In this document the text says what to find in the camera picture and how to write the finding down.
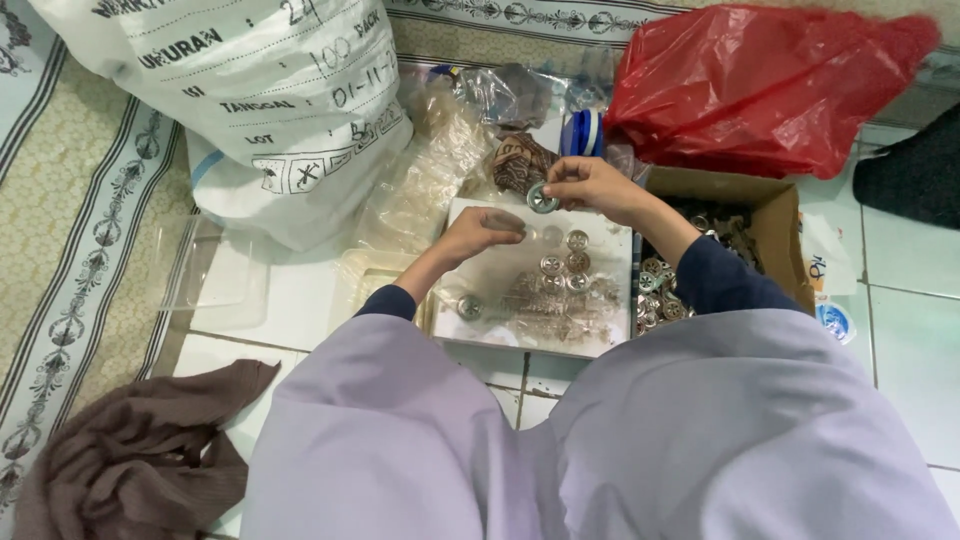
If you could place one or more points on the person's left hand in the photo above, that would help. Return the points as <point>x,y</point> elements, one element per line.
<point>469,238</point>

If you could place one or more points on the person's right hand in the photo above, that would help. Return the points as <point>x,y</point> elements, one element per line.
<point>600,191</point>

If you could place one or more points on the person's left fingers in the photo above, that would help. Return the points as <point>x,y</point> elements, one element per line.
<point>504,235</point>

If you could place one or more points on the silver round strainer disc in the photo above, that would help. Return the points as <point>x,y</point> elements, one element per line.
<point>541,199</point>

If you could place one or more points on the cluster of metal discs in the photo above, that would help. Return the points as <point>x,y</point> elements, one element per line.
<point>566,262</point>

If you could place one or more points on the brown patterned cloth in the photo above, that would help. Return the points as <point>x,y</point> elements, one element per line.
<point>521,161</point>

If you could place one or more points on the round metal strainer part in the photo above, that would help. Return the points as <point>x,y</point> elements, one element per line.
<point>470,307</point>

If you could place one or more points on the pile of clear plastic bags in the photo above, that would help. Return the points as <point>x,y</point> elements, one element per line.
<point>442,165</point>

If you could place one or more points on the white foam tray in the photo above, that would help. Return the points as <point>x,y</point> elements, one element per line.
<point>480,330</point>

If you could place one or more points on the blue and white lids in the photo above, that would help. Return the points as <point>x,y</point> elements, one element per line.
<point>583,133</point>

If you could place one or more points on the clear plastic container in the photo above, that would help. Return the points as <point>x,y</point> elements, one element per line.
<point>214,274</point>
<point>371,281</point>

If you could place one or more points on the heap of metal parts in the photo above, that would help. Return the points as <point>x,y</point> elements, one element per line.
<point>658,296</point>

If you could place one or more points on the person's lilac garment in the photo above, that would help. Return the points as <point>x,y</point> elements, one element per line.
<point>600,450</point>

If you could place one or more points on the brown cardboard box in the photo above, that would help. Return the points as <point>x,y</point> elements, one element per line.
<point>776,225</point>

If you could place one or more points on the large white woven sack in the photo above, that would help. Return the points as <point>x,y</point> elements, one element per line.
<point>247,97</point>

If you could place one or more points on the red plastic bag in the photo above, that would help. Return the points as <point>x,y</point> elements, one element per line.
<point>757,82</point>

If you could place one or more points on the white printed paper packet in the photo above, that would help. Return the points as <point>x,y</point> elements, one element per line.
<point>825,259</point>

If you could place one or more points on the round blue white label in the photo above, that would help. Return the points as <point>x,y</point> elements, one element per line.
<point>835,321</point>

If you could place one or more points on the black fabric item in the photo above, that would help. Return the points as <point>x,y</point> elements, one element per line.
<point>913,176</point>

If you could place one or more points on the brown ribbed cloth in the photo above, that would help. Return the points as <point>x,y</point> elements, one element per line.
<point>142,457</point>

